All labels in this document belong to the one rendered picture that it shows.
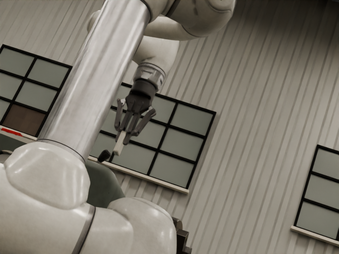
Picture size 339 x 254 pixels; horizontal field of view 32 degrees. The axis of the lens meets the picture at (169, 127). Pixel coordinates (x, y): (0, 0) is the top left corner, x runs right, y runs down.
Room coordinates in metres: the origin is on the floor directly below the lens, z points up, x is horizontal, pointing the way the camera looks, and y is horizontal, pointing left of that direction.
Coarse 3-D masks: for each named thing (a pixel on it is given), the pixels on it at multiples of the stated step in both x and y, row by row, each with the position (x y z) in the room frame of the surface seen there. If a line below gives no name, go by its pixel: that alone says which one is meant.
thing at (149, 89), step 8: (136, 88) 1.65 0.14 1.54; (144, 88) 1.64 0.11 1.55; (152, 88) 1.65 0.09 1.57; (128, 96) 1.68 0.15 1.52; (136, 96) 1.67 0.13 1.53; (144, 96) 1.66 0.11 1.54; (152, 96) 1.66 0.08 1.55; (128, 104) 1.67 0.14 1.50; (136, 104) 1.67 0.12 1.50; (144, 104) 1.66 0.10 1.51
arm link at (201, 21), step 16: (176, 0) 1.09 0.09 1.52; (192, 0) 1.08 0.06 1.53; (208, 0) 1.06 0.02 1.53; (224, 0) 1.06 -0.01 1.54; (176, 16) 1.13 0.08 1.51; (192, 16) 1.11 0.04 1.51; (208, 16) 1.09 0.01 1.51; (224, 16) 1.09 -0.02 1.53; (192, 32) 1.21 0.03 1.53; (208, 32) 1.18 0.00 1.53
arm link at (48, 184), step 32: (128, 0) 1.05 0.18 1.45; (160, 0) 1.07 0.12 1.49; (96, 32) 1.05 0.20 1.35; (128, 32) 1.05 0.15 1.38; (96, 64) 1.04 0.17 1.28; (128, 64) 1.08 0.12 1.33; (64, 96) 1.04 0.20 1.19; (96, 96) 1.04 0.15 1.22; (64, 128) 1.02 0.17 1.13; (96, 128) 1.06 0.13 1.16; (32, 160) 0.99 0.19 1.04; (64, 160) 1.00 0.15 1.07; (0, 192) 0.97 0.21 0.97; (32, 192) 0.98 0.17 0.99; (64, 192) 1.00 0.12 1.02; (0, 224) 0.98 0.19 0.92; (32, 224) 0.98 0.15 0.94; (64, 224) 0.99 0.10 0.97
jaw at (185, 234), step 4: (176, 224) 1.66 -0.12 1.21; (176, 228) 1.66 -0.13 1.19; (176, 232) 1.64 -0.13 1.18; (180, 232) 1.65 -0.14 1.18; (184, 232) 1.65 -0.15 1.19; (188, 232) 1.65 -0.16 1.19; (180, 236) 1.64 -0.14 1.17; (184, 236) 1.63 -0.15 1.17; (180, 240) 1.64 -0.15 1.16; (184, 240) 1.64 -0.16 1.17; (180, 244) 1.65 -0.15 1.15; (184, 244) 1.65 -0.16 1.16; (180, 248) 1.65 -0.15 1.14; (184, 248) 1.67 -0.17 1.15; (188, 248) 1.67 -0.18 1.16; (176, 252) 1.67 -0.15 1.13; (180, 252) 1.66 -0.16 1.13; (184, 252) 1.66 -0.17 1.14; (188, 252) 1.65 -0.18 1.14
